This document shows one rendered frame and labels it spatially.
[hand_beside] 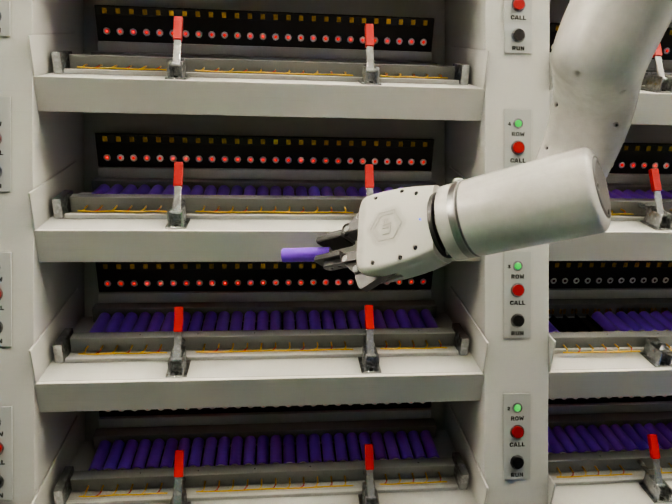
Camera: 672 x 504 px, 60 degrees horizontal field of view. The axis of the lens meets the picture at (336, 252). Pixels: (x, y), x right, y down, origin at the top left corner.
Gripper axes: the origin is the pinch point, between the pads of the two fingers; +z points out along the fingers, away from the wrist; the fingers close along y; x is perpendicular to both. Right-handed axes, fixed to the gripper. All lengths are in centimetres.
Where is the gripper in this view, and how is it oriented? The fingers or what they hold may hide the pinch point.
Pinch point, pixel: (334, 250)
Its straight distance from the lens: 72.9
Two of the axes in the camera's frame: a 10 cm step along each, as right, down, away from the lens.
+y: -0.7, 9.1, -4.0
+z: -8.0, 1.9, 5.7
